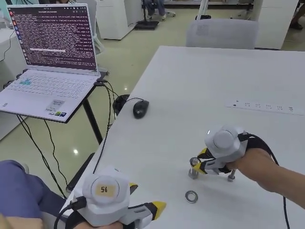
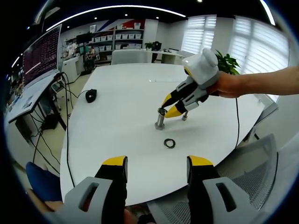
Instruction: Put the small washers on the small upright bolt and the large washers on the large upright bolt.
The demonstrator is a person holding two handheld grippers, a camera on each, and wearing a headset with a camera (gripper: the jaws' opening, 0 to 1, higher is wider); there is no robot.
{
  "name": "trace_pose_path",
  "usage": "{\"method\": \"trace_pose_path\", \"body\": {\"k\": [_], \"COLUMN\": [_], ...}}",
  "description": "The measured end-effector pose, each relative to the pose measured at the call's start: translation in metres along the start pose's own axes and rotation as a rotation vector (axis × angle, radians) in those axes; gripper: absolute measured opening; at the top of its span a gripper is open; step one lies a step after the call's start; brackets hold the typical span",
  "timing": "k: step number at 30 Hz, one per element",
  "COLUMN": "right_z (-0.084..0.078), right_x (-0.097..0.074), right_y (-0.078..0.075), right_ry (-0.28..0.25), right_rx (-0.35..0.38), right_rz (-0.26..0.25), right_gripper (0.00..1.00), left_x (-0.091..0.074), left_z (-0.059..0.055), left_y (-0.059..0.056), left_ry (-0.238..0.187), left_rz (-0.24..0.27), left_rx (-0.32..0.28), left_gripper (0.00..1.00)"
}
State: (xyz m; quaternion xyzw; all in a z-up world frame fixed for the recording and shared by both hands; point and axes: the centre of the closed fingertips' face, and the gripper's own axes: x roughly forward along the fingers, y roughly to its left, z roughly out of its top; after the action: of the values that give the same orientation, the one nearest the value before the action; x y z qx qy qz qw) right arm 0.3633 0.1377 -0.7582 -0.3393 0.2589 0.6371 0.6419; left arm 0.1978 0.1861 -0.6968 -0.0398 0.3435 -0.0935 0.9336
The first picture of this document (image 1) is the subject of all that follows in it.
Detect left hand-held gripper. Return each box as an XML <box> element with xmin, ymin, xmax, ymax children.
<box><xmin>73</xmin><ymin>165</ymin><xmax>167</xmax><ymax>228</ymax></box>

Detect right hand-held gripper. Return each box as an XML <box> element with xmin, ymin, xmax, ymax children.
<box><xmin>191</xmin><ymin>125</ymin><xmax>247</xmax><ymax>176</ymax></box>

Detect large metal washer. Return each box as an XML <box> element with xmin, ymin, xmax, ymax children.
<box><xmin>184</xmin><ymin>190</ymin><xmax>199</xmax><ymax>204</ymax></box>
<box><xmin>189</xmin><ymin>156</ymin><xmax>202</xmax><ymax>167</ymax></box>

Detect large metal bolt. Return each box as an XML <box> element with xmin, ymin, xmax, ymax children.
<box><xmin>188</xmin><ymin>166</ymin><xmax>200</xmax><ymax>180</ymax></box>

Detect small metal bolt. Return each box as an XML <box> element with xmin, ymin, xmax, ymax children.
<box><xmin>227</xmin><ymin>168</ymin><xmax>237</xmax><ymax>183</ymax></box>

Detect person's right forearm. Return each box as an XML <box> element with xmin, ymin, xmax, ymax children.
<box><xmin>256</xmin><ymin>157</ymin><xmax>305</xmax><ymax>206</ymax></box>

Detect person's left forearm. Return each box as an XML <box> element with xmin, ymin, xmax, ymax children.
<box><xmin>0</xmin><ymin>213</ymin><xmax>45</xmax><ymax>229</ymax></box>

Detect person's left hand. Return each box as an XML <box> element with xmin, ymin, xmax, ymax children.
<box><xmin>88</xmin><ymin>220</ymin><xmax>125</xmax><ymax>229</ymax></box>

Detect person's right hand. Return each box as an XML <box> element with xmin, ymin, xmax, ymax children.
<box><xmin>225</xmin><ymin>133</ymin><xmax>275</xmax><ymax>186</ymax></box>

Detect white power strip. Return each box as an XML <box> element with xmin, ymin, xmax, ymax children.
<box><xmin>224</xmin><ymin>98</ymin><xmax>305</xmax><ymax>116</ymax></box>

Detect black computer mouse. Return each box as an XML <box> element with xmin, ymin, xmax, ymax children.
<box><xmin>132</xmin><ymin>100</ymin><xmax>150</xmax><ymax>120</ymax></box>

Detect black laptop stand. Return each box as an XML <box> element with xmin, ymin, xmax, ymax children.
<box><xmin>65</xmin><ymin>68</ymin><xmax>111</xmax><ymax>193</ymax></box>

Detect black round object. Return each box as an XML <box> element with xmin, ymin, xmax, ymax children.
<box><xmin>112</xmin><ymin>94</ymin><xmax>131</xmax><ymax>117</ymax></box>

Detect person's body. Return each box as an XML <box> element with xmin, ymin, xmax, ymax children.
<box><xmin>0</xmin><ymin>159</ymin><xmax>67</xmax><ymax>219</ymax></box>

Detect grey office chair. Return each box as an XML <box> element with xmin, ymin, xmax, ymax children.
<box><xmin>185</xmin><ymin>19</ymin><xmax>259</xmax><ymax>50</ymax></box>

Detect black floor stand base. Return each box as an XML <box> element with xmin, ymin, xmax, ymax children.
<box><xmin>134</xmin><ymin>20</ymin><xmax>160</xmax><ymax>31</ymax></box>

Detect white desk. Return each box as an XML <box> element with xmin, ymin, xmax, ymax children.
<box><xmin>255</xmin><ymin>0</ymin><xmax>300</xmax><ymax>50</ymax></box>

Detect white laptop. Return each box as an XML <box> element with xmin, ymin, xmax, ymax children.
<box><xmin>0</xmin><ymin>3</ymin><xmax>102</xmax><ymax>124</ymax></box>

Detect white cabinet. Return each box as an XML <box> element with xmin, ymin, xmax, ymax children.
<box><xmin>96</xmin><ymin>0</ymin><xmax>144</xmax><ymax>41</ymax></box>

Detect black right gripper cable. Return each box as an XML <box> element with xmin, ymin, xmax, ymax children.
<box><xmin>239</xmin><ymin>132</ymin><xmax>291</xmax><ymax>229</ymax></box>

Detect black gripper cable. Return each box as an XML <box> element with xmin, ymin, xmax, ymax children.
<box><xmin>53</xmin><ymin>197</ymin><xmax>87</xmax><ymax>229</ymax></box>
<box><xmin>239</xmin><ymin>132</ymin><xmax>291</xmax><ymax>229</ymax></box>

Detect black mouse cable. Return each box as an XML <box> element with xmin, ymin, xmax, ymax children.
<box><xmin>92</xmin><ymin>97</ymin><xmax>145</xmax><ymax>174</ymax></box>

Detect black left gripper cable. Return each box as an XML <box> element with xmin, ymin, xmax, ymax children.
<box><xmin>53</xmin><ymin>197</ymin><xmax>87</xmax><ymax>229</ymax></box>

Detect black laptop cables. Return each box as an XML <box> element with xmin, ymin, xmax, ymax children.
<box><xmin>16</xmin><ymin>80</ymin><xmax>120</xmax><ymax>200</ymax></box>

